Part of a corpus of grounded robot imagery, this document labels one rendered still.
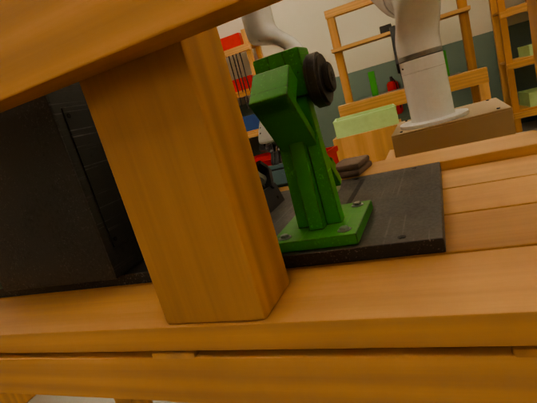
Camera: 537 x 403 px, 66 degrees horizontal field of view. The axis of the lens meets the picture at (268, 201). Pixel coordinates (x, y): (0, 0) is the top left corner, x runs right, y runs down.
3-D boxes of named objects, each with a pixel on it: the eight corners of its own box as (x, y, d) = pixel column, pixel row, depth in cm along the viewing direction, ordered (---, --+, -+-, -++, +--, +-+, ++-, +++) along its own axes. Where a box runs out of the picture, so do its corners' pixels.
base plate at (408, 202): (75, 236, 133) (73, 230, 133) (441, 170, 87) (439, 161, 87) (-64, 305, 96) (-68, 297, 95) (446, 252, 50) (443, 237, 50)
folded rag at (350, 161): (359, 176, 94) (356, 163, 93) (328, 181, 98) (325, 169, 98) (373, 165, 102) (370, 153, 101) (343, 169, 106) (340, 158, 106)
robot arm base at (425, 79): (399, 125, 133) (385, 68, 129) (462, 109, 127) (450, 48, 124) (402, 133, 116) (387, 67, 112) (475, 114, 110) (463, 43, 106)
